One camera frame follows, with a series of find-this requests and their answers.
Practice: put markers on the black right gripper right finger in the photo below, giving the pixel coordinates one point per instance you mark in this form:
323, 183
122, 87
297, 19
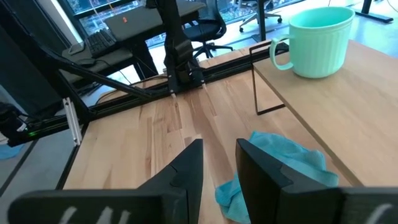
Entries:
267, 193

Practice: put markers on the white aluminium bar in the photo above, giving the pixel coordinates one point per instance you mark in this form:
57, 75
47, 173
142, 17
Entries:
73, 121

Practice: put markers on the mesh office chair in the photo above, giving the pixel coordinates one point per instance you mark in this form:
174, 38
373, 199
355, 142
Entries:
208, 31

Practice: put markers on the black robot equipment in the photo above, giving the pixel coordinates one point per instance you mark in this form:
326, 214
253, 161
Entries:
15, 124

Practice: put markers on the black office chair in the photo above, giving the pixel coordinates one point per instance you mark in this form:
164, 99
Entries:
261, 17

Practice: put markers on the wooden shelf with black legs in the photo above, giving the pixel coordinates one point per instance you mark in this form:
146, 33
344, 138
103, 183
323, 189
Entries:
342, 109

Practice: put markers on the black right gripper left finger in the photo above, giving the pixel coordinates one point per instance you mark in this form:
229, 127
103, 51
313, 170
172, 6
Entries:
180, 186

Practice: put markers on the black aluminium table frame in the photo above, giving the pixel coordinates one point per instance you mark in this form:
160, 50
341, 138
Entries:
124, 102

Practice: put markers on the black keyboard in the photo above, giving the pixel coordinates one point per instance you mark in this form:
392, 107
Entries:
101, 42

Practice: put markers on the mint green ribbed mug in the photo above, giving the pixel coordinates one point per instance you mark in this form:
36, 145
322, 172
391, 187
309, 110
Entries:
320, 46

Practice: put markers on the teal cloth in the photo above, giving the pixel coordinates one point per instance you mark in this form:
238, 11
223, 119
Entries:
298, 155

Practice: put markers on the black office desk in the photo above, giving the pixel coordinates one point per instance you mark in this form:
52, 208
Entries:
262, 18

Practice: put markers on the dark grey side desk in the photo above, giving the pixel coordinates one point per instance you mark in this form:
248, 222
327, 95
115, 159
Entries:
102, 59

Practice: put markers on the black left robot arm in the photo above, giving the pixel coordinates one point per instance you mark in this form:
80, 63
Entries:
169, 18

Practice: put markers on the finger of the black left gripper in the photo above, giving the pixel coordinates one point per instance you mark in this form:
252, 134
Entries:
174, 87
199, 77

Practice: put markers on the grey closed laptop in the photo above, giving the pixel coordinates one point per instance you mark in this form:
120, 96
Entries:
146, 18

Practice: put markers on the blue floor mat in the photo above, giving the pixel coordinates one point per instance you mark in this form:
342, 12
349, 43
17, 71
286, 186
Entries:
9, 151

